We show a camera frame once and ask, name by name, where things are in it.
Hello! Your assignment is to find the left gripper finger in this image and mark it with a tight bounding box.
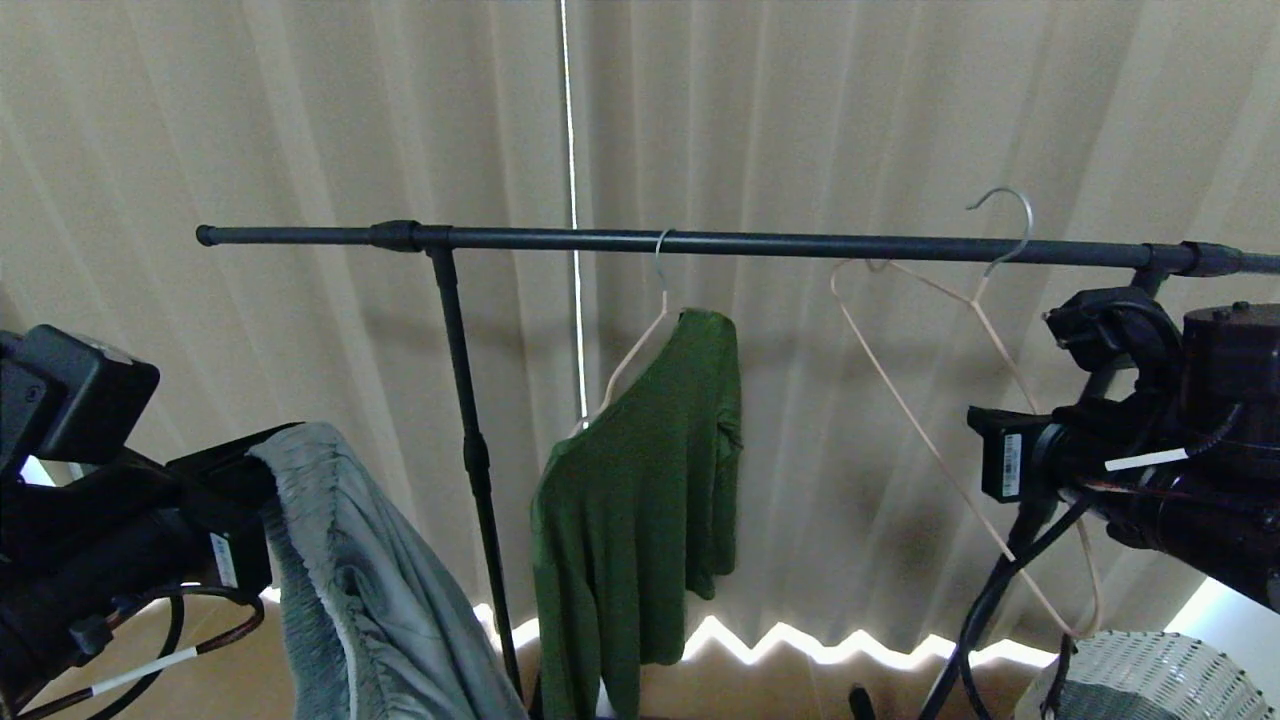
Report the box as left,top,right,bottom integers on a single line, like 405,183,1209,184
165,422,303,493

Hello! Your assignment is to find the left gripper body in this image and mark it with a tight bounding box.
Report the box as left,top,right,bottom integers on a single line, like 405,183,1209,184
0,455,276,686

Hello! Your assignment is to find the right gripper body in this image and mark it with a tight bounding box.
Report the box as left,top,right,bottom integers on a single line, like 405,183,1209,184
967,398,1111,506

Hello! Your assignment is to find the pink clothes hanger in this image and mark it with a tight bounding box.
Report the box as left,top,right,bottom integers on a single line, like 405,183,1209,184
570,230,686,438
830,188,1103,641

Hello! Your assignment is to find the pale grey garment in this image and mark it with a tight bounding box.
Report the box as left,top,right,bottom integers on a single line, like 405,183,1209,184
248,422,529,720

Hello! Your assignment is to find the green printed shirt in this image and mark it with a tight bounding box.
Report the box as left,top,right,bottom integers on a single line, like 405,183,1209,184
530,308,744,720

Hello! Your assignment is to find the white laundry basket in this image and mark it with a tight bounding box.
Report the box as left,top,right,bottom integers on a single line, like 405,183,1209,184
1015,630,1278,720

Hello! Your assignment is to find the black clothes rack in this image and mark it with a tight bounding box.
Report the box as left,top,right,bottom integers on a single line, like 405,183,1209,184
195,220,1280,720

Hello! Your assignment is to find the beige curtain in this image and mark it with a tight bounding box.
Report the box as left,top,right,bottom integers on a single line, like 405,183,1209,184
0,0,1280,661

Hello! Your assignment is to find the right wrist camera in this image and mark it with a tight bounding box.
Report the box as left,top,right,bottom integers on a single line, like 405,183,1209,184
1043,287,1186,376

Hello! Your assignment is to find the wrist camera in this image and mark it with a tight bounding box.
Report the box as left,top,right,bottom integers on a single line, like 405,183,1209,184
0,325,161,486
1043,287,1186,376

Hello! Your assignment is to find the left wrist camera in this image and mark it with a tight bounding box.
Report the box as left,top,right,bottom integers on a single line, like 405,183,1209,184
0,325,161,486

